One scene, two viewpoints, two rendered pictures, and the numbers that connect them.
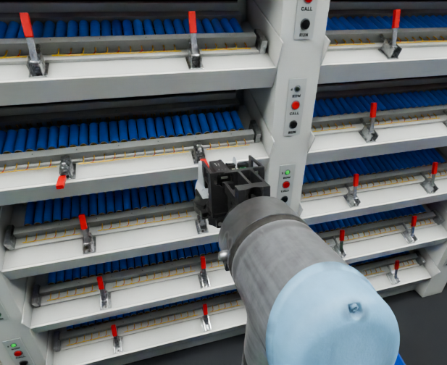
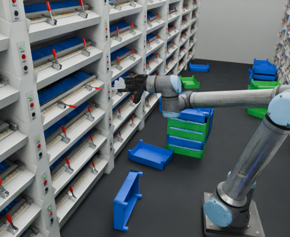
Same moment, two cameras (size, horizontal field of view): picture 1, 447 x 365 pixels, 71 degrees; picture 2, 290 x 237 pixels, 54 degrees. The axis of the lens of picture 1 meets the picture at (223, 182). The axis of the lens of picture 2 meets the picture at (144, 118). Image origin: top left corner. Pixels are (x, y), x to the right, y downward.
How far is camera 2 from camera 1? 127 cm
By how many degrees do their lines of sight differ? 49
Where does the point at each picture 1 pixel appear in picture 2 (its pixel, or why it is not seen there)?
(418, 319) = (145, 136)
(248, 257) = (160, 81)
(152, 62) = (76, 57)
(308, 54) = (107, 45)
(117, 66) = (71, 60)
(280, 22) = (101, 37)
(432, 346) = (154, 140)
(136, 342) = (77, 193)
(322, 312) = (176, 77)
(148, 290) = (78, 160)
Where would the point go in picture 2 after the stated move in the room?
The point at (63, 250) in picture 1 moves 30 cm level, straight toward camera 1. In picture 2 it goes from (58, 146) to (118, 147)
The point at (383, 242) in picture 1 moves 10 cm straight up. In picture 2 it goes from (128, 109) to (127, 98)
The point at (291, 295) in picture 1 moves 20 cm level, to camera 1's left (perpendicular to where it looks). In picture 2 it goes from (171, 78) to (149, 90)
